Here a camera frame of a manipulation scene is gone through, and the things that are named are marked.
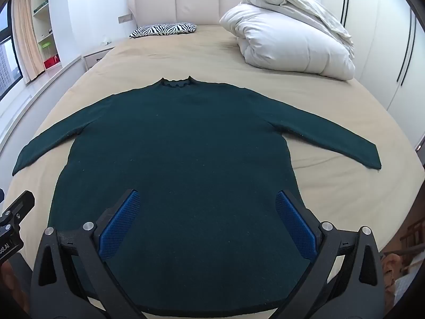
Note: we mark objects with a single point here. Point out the white window ledge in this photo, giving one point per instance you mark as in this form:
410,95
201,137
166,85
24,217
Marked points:
36,96

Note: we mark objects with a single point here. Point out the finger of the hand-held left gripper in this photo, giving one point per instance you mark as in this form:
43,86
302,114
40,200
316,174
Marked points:
20,202

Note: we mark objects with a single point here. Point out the white folded duvet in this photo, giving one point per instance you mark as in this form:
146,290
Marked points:
282,36

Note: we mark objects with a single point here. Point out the dark framed window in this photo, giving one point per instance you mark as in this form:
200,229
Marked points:
6,56

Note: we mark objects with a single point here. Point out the white wardrobe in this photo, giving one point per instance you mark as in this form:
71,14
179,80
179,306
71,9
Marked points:
372,40

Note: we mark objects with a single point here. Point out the dark green sweater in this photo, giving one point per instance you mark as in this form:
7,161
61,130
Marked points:
179,146

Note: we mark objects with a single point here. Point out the white nightstand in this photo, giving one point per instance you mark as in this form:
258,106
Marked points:
94,58

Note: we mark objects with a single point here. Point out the zebra print pillow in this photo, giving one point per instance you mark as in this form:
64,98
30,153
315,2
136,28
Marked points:
164,29

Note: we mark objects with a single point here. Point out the dark wooden furniture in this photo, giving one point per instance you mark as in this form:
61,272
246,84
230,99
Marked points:
411,237

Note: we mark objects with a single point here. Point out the beige padded headboard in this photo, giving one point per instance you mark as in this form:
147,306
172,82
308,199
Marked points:
196,1

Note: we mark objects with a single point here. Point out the green container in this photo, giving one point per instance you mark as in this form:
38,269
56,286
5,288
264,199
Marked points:
45,48

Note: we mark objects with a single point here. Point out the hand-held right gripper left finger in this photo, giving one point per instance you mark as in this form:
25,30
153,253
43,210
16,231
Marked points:
121,226

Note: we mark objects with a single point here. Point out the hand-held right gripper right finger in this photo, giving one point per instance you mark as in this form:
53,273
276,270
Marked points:
295,226

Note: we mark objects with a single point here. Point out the white wall shelf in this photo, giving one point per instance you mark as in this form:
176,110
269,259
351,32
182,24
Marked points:
41,16

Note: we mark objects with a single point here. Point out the beige curtain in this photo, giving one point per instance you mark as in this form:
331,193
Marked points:
26,33

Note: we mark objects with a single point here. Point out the beige bed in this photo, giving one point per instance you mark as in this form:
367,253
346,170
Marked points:
206,56

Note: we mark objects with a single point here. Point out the small white nightstand item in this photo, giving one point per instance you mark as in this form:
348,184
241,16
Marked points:
107,42

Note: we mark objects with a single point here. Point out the wall switch panel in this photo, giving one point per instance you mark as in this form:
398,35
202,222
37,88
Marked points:
125,18

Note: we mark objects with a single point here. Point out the red box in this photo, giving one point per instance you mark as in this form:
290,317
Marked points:
51,62

